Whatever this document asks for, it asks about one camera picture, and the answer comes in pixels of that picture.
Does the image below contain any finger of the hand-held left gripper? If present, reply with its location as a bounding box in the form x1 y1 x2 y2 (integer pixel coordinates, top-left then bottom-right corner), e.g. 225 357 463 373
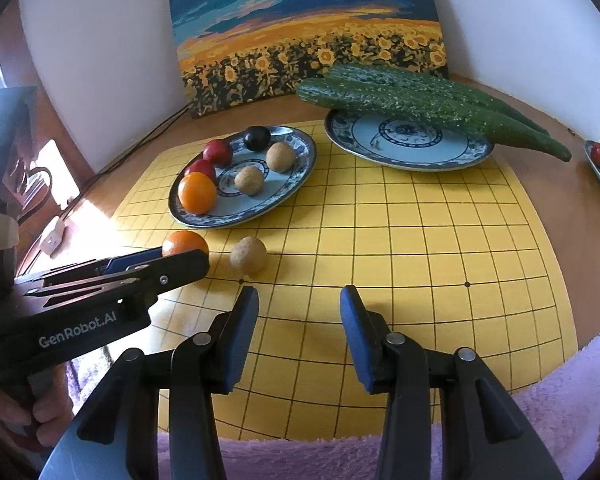
15 247 164 291
24 249 211 311

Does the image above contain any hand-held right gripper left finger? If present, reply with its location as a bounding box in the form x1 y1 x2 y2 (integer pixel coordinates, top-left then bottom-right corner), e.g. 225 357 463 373
40 285 260 480

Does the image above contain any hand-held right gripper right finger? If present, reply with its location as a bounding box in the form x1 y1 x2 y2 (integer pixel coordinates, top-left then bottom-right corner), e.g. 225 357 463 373
340 285 563 480

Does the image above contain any orange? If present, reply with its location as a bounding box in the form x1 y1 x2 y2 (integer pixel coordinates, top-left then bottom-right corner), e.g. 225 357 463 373
162 230 210 258
177 172 217 214

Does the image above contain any brown round fruit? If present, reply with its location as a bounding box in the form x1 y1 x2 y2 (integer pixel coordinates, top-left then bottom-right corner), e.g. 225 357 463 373
230 236 268 276
234 165 266 196
266 141 297 172

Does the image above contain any blue patterned plate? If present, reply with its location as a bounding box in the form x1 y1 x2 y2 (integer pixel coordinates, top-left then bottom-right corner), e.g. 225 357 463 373
168 126 317 229
324 108 495 172

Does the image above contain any red apple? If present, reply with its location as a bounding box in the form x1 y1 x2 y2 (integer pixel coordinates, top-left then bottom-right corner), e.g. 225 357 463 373
184 158 218 186
203 139 234 168

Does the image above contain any dark purple plum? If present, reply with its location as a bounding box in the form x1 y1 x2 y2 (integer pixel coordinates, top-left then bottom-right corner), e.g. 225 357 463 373
243 126 272 153

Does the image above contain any person's left hand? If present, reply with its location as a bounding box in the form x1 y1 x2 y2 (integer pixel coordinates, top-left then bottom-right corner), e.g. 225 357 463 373
0 384 74 453

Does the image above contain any white power adapter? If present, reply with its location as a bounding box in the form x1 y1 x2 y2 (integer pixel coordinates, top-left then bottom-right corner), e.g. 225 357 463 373
39 216 66 253

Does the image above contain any yellow grid game board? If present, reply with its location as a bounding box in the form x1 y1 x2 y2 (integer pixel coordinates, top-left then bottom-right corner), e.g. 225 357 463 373
111 120 578 442

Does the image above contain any carved wooden chair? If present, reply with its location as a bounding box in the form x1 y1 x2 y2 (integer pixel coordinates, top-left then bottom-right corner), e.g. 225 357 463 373
10 105 88 261

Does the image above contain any purple fluffy towel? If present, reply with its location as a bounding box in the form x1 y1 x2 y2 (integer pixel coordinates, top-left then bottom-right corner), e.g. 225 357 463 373
65 329 600 480

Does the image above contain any green cucumber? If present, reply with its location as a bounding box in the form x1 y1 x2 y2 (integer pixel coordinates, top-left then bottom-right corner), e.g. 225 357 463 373
296 79 572 162
325 64 551 136

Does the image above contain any sunflower field painting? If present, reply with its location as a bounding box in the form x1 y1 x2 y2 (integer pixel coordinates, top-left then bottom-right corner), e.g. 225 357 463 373
166 0 450 118

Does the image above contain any black cable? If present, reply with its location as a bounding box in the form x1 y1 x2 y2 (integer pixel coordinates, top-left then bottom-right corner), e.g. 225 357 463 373
62 105 191 221

